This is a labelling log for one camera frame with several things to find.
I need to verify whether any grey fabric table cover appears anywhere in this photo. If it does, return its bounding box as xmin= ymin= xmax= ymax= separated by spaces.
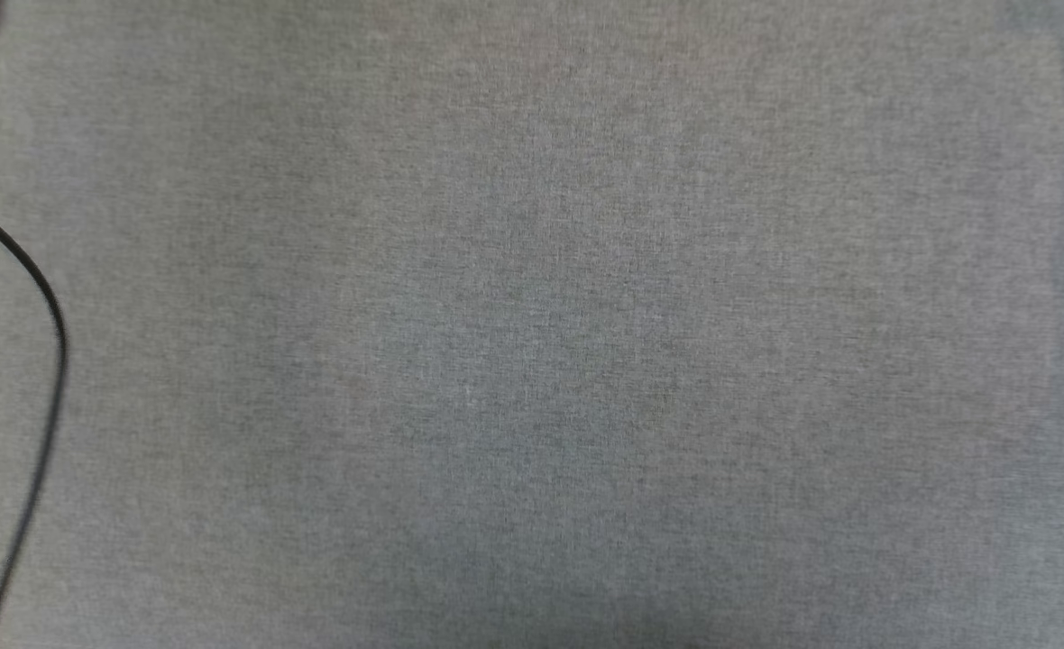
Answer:
xmin=0 ymin=0 xmax=1064 ymax=649

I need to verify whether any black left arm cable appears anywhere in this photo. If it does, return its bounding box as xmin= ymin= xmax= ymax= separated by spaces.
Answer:
xmin=0 ymin=190 xmax=70 ymax=649

